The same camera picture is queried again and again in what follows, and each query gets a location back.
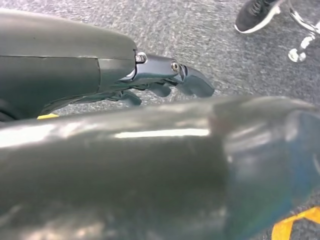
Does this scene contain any yellow floor tape square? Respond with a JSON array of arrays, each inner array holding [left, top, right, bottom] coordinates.
[[271, 205, 320, 240]]

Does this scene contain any glossy dark grey curved panel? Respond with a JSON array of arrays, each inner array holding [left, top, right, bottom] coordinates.
[[0, 95, 320, 240]]

